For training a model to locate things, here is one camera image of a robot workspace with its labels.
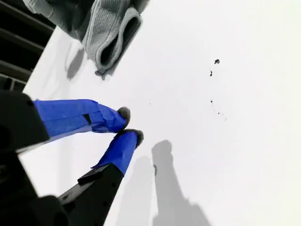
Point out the grey striped towel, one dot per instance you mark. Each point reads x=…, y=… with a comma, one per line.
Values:
x=105, y=30

